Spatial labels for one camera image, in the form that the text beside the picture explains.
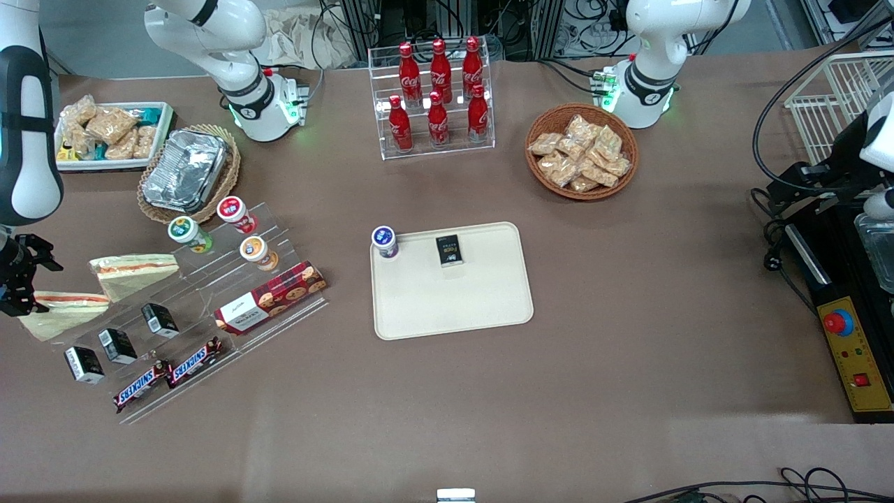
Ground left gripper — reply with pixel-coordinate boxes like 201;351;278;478
767;124;882;210

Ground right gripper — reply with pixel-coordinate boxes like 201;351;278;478
0;234;64;319

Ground triangle ham sandwich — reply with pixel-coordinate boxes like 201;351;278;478
17;292;110;342
89;254;180;302

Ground flat wicker tray basket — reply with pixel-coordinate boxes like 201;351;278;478
136;124;242;224

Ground cream plastic tray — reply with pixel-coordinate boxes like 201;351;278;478
370;222;535;341

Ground small black carton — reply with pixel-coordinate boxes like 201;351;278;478
141;302;180;339
435;235;466;268
98;328;138;365
64;347;105;385

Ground black sealing machine yellow panel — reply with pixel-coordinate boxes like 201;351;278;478
768;199;894;425

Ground Snickers chocolate bar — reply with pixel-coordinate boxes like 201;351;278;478
166;337;224;389
113;360;172;414

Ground green lid yogurt cup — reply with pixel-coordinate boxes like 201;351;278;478
168;217;212;254

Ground clear acrylic tiered stand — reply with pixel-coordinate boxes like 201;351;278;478
45;203;329;425

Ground stacked foil containers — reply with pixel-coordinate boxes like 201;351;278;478
143;129;231;212

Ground white rectangular bin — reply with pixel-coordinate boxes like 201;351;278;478
54;101;175;173

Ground red lid yogurt cup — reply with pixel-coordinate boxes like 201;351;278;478
217;196;258;235

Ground orange lid yogurt cup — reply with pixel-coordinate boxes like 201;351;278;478
240;236;279;272

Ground red plaid cookie box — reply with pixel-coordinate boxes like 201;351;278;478
214;261;328;336

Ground round wicker basket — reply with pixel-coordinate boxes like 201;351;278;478
525;103;640;202

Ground red Coca-Cola bottle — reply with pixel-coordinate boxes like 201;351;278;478
467;84;490;143
388;95;413;152
427;91;450;147
398;42;422;105
462;36;484;99
430;38;453;104

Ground clear acrylic bottle rack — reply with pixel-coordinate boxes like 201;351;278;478
368;43;497;161

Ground blue lid yogurt cup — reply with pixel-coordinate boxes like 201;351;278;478
371;226;400;260

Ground beige cloth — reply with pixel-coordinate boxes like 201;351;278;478
262;8;358;71

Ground long black looping cable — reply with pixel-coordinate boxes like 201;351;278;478
752;13;894;200

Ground silver machine handle bar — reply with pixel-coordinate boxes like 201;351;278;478
786;224;833;289

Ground black power cable with plug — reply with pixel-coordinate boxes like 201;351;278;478
751;187;819;319

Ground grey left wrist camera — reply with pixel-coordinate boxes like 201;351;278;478
865;189;894;221

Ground white wire basket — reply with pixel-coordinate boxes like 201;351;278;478
784;50;894;166

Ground black cable bundle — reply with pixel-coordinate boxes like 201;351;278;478
622;467;894;503

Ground equipment rack with cables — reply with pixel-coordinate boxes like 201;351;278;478
318;0;629;62

